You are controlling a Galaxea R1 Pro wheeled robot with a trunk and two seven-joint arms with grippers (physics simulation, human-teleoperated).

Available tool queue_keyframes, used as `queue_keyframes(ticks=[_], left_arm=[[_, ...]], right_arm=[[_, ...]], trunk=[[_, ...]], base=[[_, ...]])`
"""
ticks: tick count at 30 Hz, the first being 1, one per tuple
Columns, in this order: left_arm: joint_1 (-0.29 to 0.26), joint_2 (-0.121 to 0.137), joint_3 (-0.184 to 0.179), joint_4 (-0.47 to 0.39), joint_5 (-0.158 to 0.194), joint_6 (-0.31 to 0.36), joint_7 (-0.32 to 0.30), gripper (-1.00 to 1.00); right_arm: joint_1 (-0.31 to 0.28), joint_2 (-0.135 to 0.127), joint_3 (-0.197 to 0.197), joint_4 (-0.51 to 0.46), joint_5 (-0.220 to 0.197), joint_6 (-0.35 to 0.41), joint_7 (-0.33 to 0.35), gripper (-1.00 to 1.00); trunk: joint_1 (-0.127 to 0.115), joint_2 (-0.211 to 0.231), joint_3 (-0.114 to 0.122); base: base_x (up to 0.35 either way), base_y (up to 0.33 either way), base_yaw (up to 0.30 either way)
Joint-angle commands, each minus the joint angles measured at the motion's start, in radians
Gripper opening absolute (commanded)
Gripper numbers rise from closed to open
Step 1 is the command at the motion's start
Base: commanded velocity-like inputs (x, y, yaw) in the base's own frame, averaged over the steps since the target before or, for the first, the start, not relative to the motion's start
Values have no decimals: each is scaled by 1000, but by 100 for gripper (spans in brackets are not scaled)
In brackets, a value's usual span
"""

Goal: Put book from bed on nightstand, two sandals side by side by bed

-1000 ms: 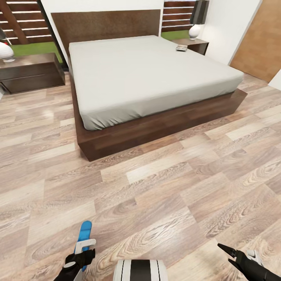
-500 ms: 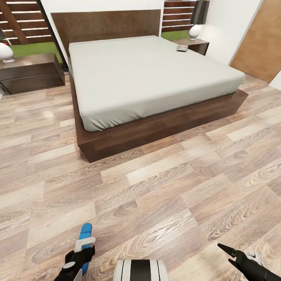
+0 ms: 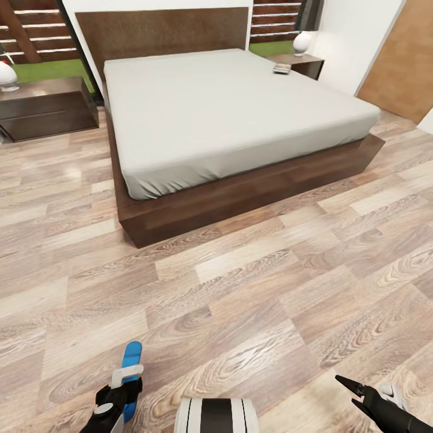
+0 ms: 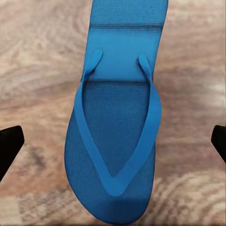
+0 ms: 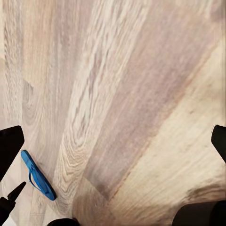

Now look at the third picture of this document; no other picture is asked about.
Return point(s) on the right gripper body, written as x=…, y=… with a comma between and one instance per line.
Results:
x=388, y=417

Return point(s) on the hardback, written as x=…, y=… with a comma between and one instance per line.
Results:
x=282, y=68

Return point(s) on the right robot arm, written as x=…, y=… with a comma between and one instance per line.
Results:
x=389, y=410

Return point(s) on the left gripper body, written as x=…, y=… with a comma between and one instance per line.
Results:
x=128, y=393

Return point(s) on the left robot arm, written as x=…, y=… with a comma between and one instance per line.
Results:
x=108, y=417

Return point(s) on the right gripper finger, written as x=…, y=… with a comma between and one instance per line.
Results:
x=360, y=405
x=356, y=387

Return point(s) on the sandal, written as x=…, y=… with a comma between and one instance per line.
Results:
x=131, y=358

